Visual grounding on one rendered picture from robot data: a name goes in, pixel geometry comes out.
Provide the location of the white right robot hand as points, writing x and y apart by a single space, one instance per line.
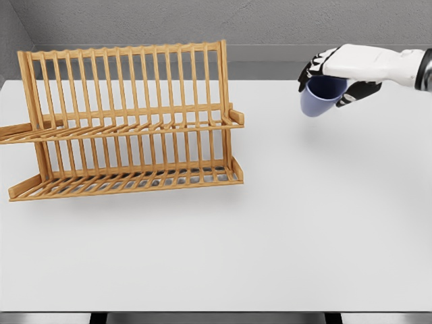
351 62

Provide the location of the blue cup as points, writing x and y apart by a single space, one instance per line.
317 101

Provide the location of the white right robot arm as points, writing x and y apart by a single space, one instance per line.
410 69

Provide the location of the wooden two-tier dish rack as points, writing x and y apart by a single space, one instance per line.
128 118

